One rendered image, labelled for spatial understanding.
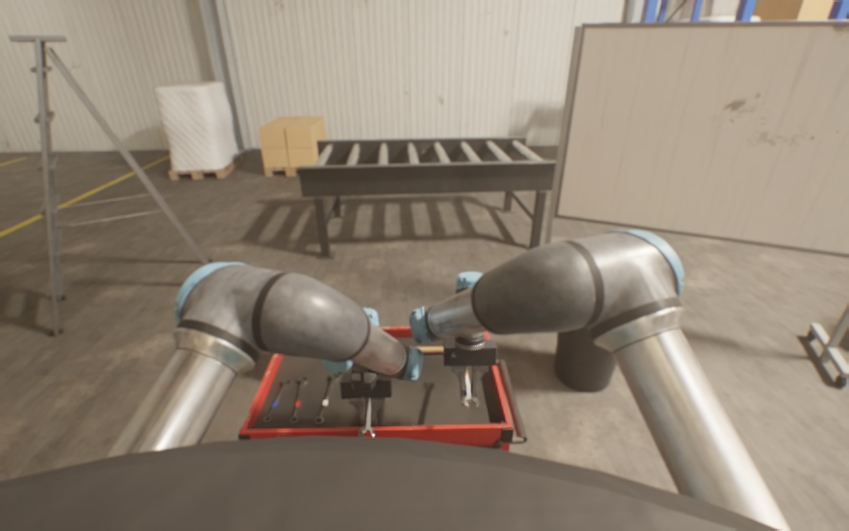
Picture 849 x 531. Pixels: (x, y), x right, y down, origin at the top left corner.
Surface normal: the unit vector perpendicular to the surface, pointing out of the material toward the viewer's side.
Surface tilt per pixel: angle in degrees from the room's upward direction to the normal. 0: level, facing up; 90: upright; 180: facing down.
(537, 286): 62
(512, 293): 70
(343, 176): 90
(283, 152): 90
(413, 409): 0
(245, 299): 41
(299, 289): 26
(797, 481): 0
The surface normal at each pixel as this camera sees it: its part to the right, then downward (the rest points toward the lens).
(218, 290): -0.07, -0.57
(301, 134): 0.02, 0.47
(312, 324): 0.49, 0.08
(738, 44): -0.39, 0.43
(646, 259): 0.26, -0.43
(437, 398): 0.00, -0.89
